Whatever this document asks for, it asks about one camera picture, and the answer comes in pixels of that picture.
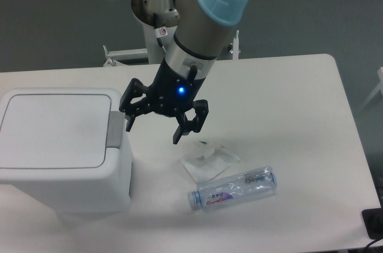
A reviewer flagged grey trash can push button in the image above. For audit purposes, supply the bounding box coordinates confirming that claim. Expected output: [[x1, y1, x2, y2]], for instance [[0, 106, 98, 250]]
[[106, 111, 124, 148]]

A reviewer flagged clear plastic water bottle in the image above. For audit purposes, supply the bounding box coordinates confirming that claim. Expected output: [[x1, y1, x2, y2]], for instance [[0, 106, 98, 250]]
[[187, 166, 277, 212]]

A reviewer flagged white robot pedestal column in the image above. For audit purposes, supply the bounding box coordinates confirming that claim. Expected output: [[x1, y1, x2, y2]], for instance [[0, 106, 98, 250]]
[[131, 0, 180, 64]]

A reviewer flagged white plastic trash can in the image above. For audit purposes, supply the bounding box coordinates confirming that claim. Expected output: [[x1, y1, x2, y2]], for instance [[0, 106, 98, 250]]
[[1, 87, 133, 213]]

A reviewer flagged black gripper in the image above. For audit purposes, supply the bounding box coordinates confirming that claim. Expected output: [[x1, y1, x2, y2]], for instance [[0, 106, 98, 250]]
[[119, 60, 209, 145]]

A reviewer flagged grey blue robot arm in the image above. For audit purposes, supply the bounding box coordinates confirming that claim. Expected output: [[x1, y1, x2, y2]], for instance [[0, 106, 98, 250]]
[[119, 0, 249, 143]]

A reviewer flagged white metal base frame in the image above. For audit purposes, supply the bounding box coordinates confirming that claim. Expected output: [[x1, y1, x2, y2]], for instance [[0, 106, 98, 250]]
[[103, 29, 241, 67]]

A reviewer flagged black device at table edge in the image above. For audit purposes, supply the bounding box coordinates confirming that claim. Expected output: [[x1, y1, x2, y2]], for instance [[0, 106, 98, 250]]
[[361, 208, 382, 239]]

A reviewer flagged white crumpled tissue packet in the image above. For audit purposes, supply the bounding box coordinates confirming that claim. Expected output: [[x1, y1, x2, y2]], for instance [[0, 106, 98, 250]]
[[181, 141, 240, 184]]

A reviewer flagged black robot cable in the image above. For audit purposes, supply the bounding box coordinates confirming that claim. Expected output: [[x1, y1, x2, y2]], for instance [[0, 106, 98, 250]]
[[152, 13, 168, 56]]

